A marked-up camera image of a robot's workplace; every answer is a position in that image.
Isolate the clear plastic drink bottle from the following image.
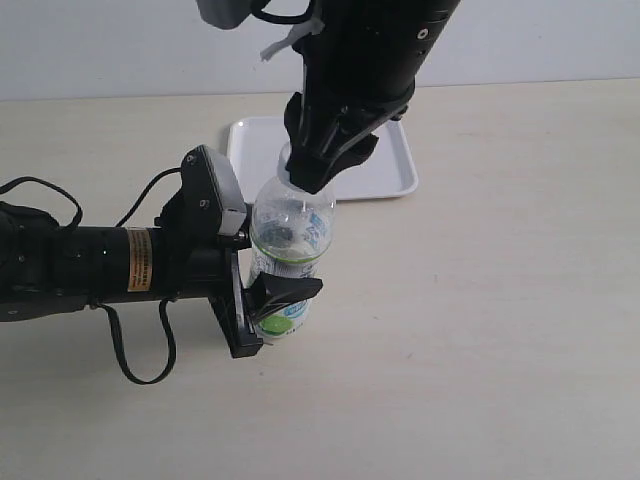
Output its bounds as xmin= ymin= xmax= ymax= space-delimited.
xmin=248 ymin=172 xmax=337 ymax=342

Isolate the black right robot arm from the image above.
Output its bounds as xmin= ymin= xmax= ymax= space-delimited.
xmin=284 ymin=0 xmax=458 ymax=194

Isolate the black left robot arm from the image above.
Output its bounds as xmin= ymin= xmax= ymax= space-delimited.
xmin=1 ymin=188 xmax=323 ymax=358

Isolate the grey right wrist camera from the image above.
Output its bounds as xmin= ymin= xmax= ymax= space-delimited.
xmin=196 ymin=0 xmax=251 ymax=30

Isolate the white plastic tray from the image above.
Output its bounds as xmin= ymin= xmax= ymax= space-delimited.
xmin=227 ymin=116 xmax=418 ymax=203

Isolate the white cable tie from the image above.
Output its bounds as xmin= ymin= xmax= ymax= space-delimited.
xmin=260 ymin=16 xmax=324 ymax=62

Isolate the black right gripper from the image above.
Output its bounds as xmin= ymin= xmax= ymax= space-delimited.
xmin=283 ymin=80 xmax=415 ymax=194

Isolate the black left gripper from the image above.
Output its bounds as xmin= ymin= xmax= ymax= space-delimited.
xmin=154 ymin=189 xmax=324 ymax=359

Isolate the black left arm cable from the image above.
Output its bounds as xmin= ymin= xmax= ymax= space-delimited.
xmin=0 ymin=168 xmax=184 ymax=385

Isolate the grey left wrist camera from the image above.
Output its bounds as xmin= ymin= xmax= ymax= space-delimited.
xmin=181 ymin=144 xmax=247 ymax=240

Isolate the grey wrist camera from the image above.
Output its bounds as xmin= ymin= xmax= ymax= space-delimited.
xmin=181 ymin=144 xmax=247 ymax=240
xmin=196 ymin=0 xmax=251 ymax=30

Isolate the white bottle cap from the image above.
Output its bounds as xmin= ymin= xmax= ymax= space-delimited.
xmin=276 ymin=142 xmax=295 ymax=188

